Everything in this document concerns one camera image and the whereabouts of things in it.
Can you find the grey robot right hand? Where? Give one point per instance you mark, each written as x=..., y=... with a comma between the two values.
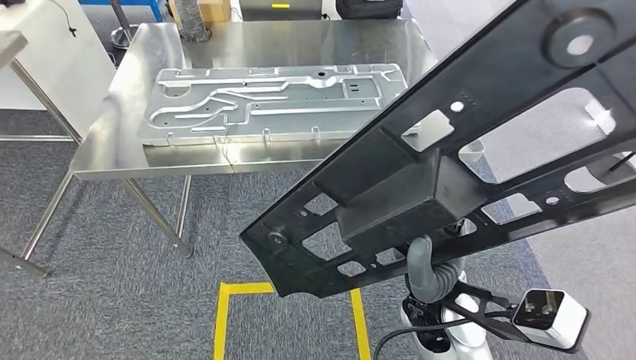
x=421, y=271

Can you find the black plastic plate frame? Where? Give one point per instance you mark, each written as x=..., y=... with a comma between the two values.
x=497, y=74

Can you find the stainless steel workbench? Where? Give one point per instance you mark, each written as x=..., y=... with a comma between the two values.
x=298, y=44

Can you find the stamped metal plate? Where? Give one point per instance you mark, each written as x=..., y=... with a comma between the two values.
x=298, y=119

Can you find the yellow floor tape marking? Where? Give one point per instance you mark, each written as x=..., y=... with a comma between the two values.
x=221, y=323

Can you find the black round stand base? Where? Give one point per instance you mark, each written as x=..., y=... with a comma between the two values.
x=603, y=171

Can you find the black bag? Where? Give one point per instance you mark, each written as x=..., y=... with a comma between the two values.
x=367, y=9

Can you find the grey computer case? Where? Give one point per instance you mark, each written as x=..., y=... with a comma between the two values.
x=298, y=12

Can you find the cardboard box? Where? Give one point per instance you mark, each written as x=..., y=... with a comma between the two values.
x=218, y=10

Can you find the steel pole stand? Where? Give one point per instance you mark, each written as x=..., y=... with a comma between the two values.
x=124, y=37

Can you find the blue metal stand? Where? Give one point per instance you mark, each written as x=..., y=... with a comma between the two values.
x=144, y=5

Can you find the white cabinet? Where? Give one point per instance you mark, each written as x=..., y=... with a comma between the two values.
x=49, y=74

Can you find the stainless steel table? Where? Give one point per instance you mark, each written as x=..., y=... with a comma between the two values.
x=12, y=44

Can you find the black camera bracket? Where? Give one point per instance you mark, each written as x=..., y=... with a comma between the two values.
x=477, y=293

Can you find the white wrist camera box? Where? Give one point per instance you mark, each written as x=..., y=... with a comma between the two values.
x=551, y=318

